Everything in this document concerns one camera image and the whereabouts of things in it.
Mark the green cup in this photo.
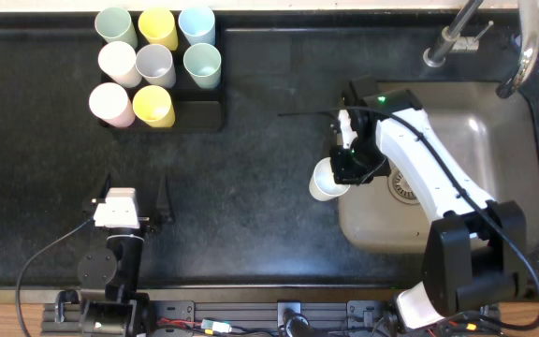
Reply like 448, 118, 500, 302
94, 6, 138, 50
182, 42, 223, 91

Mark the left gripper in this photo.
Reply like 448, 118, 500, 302
99, 173, 176, 234

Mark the blue cup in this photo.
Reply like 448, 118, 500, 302
177, 5, 217, 47

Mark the yellow cup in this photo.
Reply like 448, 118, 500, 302
137, 7, 180, 51
131, 84, 177, 129

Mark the steel tap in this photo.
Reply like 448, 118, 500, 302
422, 0, 539, 100

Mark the white cup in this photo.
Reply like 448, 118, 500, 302
97, 40, 143, 88
308, 156, 351, 203

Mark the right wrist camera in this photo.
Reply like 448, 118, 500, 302
336, 109, 359, 150

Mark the pink cup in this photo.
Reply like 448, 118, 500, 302
88, 81, 136, 129

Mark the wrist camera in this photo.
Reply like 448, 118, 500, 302
92, 186, 142, 230
336, 109, 359, 150

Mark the grey cup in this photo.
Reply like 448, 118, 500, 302
135, 43, 177, 90

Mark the black tray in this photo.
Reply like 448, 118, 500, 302
98, 11, 227, 133

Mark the mounting rail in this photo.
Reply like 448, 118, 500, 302
39, 299, 503, 337

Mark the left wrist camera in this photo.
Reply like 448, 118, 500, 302
92, 186, 142, 230

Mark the steel sink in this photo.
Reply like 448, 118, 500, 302
336, 81, 539, 256

